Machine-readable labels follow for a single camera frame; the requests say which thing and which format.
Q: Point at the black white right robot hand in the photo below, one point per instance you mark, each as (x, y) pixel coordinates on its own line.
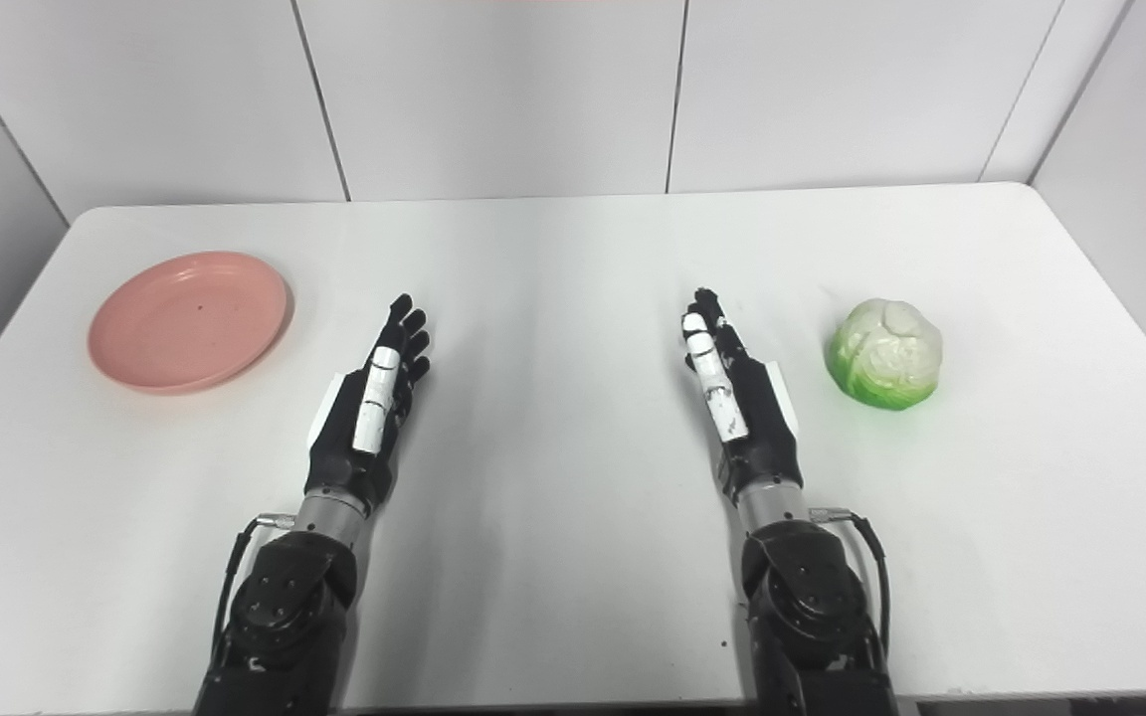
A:
(762, 428)

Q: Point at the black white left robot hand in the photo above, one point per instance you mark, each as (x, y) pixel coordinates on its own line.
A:
(344, 452)

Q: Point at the green white cabbage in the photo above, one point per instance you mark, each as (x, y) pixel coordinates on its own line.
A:
(886, 358)

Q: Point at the pink round plate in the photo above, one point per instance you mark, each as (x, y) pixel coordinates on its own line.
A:
(185, 323)

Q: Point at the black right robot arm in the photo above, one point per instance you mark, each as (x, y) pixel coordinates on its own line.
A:
(812, 607)

